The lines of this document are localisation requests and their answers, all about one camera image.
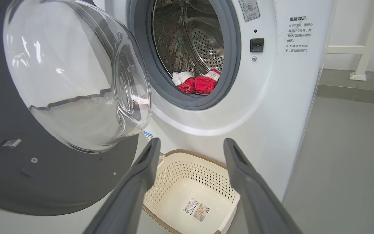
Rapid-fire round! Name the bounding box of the red and white garment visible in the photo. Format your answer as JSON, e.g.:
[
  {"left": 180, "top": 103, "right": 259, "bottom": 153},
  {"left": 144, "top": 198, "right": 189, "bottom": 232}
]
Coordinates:
[
  {"left": 194, "top": 68, "right": 222, "bottom": 95},
  {"left": 172, "top": 71, "right": 196, "bottom": 95}
]

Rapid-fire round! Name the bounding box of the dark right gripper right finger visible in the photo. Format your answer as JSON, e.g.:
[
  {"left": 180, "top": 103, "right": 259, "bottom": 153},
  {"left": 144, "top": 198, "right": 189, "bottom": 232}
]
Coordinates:
[{"left": 223, "top": 138, "right": 303, "bottom": 234}]

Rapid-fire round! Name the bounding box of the grey caution sticker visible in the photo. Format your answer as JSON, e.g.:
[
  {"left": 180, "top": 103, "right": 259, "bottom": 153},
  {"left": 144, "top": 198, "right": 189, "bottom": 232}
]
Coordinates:
[{"left": 238, "top": 0, "right": 261, "bottom": 22}]

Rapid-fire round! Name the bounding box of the white metal railing frame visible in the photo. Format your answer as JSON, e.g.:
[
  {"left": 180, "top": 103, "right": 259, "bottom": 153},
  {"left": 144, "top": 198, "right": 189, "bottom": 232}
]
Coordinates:
[{"left": 324, "top": 0, "right": 374, "bottom": 81}]

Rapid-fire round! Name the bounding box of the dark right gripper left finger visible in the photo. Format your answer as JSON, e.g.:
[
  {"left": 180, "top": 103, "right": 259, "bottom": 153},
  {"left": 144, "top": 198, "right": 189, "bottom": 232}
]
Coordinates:
[{"left": 83, "top": 137, "right": 162, "bottom": 234}]

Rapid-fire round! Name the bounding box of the white product label sticker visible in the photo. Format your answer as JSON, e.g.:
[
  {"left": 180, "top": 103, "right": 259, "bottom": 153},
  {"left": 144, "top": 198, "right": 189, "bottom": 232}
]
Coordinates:
[{"left": 182, "top": 198, "right": 211, "bottom": 223}]

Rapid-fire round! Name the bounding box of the black round glass washer door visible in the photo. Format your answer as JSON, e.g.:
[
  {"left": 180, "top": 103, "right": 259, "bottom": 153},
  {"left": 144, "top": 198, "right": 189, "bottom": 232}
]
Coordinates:
[{"left": 0, "top": 0, "right": 153, "bottom": 217}]

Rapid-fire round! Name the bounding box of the black warning text label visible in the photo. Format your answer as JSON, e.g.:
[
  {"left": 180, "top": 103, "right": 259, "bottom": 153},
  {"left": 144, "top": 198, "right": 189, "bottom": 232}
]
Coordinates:
[{"left": 284, "top": 16, "right": 315, "bottom": 54}]

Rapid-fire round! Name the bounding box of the black door lock slot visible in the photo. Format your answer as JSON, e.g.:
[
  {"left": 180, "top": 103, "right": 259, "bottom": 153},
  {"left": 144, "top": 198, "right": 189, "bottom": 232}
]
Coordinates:
[{"left": 250, "top": 38, "right": 265, "bottom": 53}]

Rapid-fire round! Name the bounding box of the cream perforated laundry basket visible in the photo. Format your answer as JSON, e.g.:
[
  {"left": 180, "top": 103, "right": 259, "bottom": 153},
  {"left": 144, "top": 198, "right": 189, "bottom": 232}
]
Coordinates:
[{"left": 141, "top": 149, "right": 241, "bottom": 234}]

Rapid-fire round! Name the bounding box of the white front-load washing machine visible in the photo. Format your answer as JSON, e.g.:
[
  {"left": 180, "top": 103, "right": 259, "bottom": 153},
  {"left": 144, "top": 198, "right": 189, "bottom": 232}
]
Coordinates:
[{"left": 0, "top": 0, "right": 336, "bottom": 234}]

